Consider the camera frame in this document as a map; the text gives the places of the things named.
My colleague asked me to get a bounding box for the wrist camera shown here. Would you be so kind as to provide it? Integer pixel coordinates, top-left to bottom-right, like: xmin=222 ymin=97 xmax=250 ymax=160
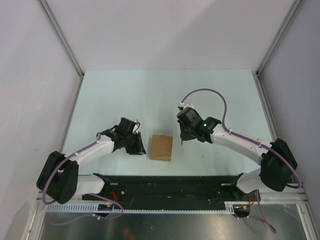
xmin=178 ymin=102 xmax=195 ymax=111
xmin=132 ymin=119 xmax=141 ymax=134

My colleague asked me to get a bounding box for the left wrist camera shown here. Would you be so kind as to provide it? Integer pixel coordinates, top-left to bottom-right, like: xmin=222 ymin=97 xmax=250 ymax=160
xmin=132 ymin=119 xmax=141 ymax=134

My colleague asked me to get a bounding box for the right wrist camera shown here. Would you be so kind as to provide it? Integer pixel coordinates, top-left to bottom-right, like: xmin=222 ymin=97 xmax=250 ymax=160
xmin=178 ymin=102 xmax=195 ymax=111

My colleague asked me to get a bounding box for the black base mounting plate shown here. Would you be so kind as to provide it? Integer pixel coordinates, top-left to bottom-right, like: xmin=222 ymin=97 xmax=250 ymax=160
xmin=82 ymin=174 xmax=276 ymax=211

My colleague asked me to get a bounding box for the right aluminium corner post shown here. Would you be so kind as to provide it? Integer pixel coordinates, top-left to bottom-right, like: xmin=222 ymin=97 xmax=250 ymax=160
xmin=254 ymin=0 xmax=305 ymax=78

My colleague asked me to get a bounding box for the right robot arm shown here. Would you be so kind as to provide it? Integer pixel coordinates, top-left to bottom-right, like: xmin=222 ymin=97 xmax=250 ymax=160
xmin=177 ymin=106 xmax=298 ymax=201

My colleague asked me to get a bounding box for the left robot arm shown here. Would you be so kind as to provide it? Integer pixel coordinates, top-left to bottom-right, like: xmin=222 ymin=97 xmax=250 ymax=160
xmin=36 ymin=117 xmax=146 ymax=205

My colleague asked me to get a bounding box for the aluminium corner post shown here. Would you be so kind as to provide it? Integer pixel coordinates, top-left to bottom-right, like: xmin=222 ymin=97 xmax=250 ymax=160
xmin=254 ymin=0 xmax=305 ymax=78
xmin=37 ymin=0 xmax=85 ymax=80

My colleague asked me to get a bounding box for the white slotted cable duct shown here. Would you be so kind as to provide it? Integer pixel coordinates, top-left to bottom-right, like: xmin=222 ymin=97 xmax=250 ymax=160
xmin=44 ymin=201 xmax=237 ymax=215

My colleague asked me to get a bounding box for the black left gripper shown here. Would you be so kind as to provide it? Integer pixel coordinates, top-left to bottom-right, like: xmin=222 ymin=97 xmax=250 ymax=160
xmin=124 ymin=131 xmax=146 ymax=155

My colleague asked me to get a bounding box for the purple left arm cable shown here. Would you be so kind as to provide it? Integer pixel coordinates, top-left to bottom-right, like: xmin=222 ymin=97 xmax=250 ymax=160
xmin=42 ymin=132 xmax=125 ymax=227

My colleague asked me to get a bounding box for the brown cardboard express box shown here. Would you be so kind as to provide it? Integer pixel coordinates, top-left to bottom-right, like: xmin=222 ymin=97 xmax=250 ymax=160
xmin=149 ymin=134 xmax=173 ymax=162

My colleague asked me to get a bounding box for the left aluminium corner post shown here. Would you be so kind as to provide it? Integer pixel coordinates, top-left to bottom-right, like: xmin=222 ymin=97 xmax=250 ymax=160
xmin=37 ymin=0 xmax=85 ymax=80

